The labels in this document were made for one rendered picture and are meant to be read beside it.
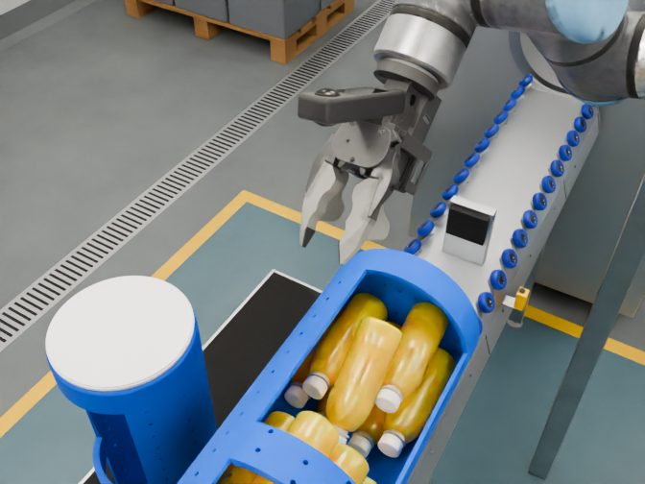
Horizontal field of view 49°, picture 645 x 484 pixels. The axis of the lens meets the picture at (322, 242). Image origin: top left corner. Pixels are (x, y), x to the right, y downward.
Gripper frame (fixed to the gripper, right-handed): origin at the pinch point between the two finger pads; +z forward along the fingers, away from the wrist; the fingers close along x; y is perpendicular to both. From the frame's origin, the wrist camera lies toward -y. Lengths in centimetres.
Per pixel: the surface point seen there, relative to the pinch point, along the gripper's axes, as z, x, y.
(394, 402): 18.7, 8.1, 43.7
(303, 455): 27.0, 5.8, 22.1
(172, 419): 43, 50, 43
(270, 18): -103, 258, 205
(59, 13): -67, 397, 166
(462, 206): -20, 30, 79
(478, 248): -13, 27, 88
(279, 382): 21.3, 17.1, 25.9
